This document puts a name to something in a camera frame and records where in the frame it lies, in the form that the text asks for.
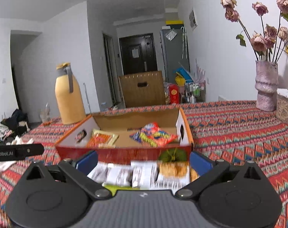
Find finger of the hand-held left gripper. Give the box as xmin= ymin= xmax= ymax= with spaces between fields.
xmin=17 ymin=143 xmax=45 ymax=159

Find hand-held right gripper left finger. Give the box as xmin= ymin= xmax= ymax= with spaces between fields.
xmin=23 ymin=150 xmax=112 ymax=200

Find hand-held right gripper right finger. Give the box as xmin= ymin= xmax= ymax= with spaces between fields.
xmin=176 ymin=151 xmax=265 ymax=200

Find white labelled snack packet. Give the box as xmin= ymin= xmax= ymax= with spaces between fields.
xmin=131 ymin=161 xmax=159 ymax=188
xmin=88 ymin=163 xmax=109 ymax=183
xmin=106 ymin=165 xmax=132 ymax=187

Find orange and gold snack packet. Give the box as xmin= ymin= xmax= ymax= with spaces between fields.
xmin=86 ymin=129 xmax=119 ymax=149

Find large green snack packet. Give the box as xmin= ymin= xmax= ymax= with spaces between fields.
xmin=102 ymin=184 xmax=118 ymax=193

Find red snack packet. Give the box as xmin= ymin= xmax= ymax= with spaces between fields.
xmin=130 ymin=122 xmax=179 ymax=148

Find orange cardboard box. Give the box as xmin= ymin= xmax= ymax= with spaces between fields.
xmin=54 ymin=107 xmax=194 ymax=165

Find white cloth glove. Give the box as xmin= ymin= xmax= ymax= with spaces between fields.
xmin=0 ymin=135 xmax=35 ymax=171

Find light clothes pile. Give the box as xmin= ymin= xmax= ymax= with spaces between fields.
xmin=0 ymin=125 xmax=12 ymax=145

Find dark cloth pile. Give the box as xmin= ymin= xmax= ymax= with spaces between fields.
xmin=1 ymin=109 xmax=30 ymax=136

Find glass cup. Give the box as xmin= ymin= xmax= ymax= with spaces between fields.
xmin=39 ymin=103 xmax=52 ymax=123

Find patterned tablecloth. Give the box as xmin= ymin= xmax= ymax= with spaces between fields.
xmin=0 ymin=100 xmax=288 ymax=228

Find yellow thermos jug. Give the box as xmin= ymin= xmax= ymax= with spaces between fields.
xmin=55 ymin=62 xmax=86 ymax=124

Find red gift box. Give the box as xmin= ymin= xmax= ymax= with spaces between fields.
xmin=169 ymin=84 xmax=180 ymax=104

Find blue plastic item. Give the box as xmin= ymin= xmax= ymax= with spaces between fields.
xmin=174 ymin=68 xmax=193 ymax=81

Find pink feathery decoration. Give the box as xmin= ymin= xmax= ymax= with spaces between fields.
xmin=195 ymin=58 xmax=206 ymax=83

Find pink textured vase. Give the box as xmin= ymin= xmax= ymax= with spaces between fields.
xmin=255 ymin=60 xmax=279 ymax=112

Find clear food container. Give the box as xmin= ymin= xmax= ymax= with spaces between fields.
xmin=276 ymin=88 xmax=288 ymax=124

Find grey refrigerator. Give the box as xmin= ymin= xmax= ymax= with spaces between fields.
xmin=160 ymin=28 xmax=190 ymax=85

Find dark entrance door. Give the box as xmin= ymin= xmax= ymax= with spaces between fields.
xmin=119 ymin=34 xmax=158 ymax=75

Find white hanging umbrella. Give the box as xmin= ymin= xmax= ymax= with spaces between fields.
xmin=181 ymin=27 xmax=189 ymax=59

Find clear plastic bag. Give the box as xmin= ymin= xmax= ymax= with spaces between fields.
xmin=166 ymin=30 xmax=178 ymax=41

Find dried pink roses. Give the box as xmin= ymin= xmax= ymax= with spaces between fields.
xmin=220 ymin=0 xmax=288 ymax=62

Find wire storage rack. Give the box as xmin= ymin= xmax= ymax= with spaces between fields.
xmin=185 ymin=82 xmax=206 ymax=104

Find white wall panel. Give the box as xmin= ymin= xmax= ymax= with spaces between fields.
xmin=189 ymin=8 xmax=198 ymax=31

